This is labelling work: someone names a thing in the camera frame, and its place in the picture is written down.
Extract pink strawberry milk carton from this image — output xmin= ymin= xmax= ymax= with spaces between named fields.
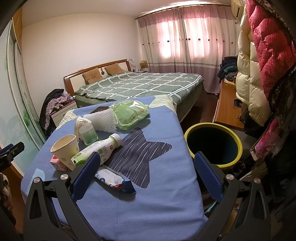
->
xmin=50 ymin=155 xmax=68 ymax=171

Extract paper cup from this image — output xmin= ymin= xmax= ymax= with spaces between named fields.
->
xmin=50 ymin=135 xmax=79 ymax=171

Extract white instant noodle cup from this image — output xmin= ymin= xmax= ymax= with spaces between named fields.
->
xmin=74 ymin=116 xmax=92 ymax=142

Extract clear green plastic cup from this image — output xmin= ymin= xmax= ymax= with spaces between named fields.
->
xmin=79 ymin=124 xmax=99 ymax=146

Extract blue white snack wrapper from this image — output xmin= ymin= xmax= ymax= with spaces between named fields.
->
xmin=95 ymin=165 xmax=136 ymax=194

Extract white green drink bottle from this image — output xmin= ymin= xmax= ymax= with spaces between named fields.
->
xmin=71 ymin=133 xmax=122 ymax=165

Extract white foam net wrap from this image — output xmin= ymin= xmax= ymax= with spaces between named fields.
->
xmin=83 ymin=108 xmax=117 ymax=133

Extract green plastic bag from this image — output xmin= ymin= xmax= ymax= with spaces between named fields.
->
xmin=111 ymin=100 xmax=149 ymax=131

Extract yellow rimmed trash bin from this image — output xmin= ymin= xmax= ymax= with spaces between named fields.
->
xmin=184 ymin=123 xmax=243 ymax=169

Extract sliding wardrobe door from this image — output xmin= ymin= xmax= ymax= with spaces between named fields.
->
xmin=1 ymin=20 xmax=46 ymax=176

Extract white bedside nightstand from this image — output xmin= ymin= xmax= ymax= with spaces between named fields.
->
xmin=51 ymin=100 xmax=77 ymax=127

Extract clothes pile on nightstand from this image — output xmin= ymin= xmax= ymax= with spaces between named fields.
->
xmin=39 ymin=88 xmax=71 ymax=138

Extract blue patterned table cloth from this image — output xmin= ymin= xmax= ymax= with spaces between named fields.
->
xmin=20 ymin=95 xmax=209 ymax=241

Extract left brown pillow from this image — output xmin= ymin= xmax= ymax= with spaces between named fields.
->
xmin=82 ymin=68 xmax=103 ymax=84

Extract brown pillow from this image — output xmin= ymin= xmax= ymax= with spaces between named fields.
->
xmin=105 ymin=63 xmax=125 ymax=76
xmin=82 ymin=68 xmax=103 ymax=84

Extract wooden sideboard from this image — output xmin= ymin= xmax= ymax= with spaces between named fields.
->
xmin=213 ymin=80 xmax=244 ymax=132

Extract bed with green quilt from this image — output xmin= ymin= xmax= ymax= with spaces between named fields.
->
xmin=64 ymin=59 xmax=204 ymax=121

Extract cream puffer jacket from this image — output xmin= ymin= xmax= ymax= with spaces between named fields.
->
xmin=236 ymin=8 xmax=270 ymax=126

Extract right brown pillow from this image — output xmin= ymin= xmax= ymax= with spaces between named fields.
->
xmin=105 ymin=63 xmax=125 ymax=76

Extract dark clothes pile on sideboard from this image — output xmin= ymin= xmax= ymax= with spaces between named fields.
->
xmin=217 ymin=56 xmax=238 ymax=82

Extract tissue box on far nightstand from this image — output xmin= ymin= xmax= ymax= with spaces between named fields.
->
xmin=140 ymin=60 xmax=148 ymax=69

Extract red dotted puffer jacket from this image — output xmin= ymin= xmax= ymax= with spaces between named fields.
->
xmin=246 ymin=1 xmax=295 ymax=97

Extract pink white curtains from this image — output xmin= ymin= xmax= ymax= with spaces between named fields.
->
xmin=137 ymin=4 xmax=240 ymax=94

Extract wall air conditioner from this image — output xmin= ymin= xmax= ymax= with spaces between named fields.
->
xmin=231 ymin=0 xmax=245 ymax=20

